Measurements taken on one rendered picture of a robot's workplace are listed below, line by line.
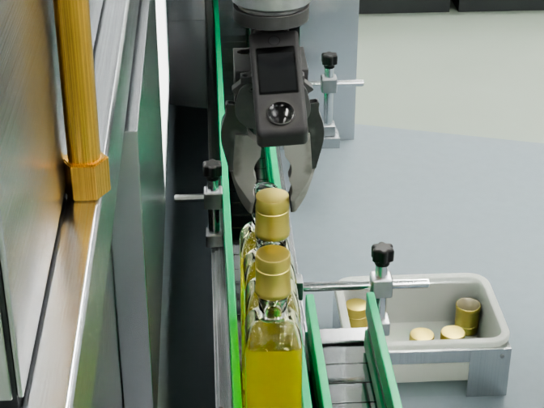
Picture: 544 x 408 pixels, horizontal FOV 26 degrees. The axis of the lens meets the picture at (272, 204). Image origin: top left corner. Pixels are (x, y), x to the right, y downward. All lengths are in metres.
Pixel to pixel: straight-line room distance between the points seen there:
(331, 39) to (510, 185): 0.43
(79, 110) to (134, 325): 0.43
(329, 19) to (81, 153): 1.51
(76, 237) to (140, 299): 0.40
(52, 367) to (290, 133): 0.49
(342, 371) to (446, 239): 0.59
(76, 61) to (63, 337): 0.18
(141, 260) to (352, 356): 0.47
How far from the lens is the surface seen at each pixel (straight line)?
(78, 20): 0.70
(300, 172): 1.15
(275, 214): 1.16
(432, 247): 1.97
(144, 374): 1.15
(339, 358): 1.47
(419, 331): 1.65
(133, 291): 1.10
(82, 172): 0.74
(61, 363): 0.61
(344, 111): 2.29
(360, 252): 1.94
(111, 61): 0.96
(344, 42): 2.23
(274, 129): 1.04
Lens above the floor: 1.75
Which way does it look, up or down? 29 degrees down
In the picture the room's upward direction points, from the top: straight up
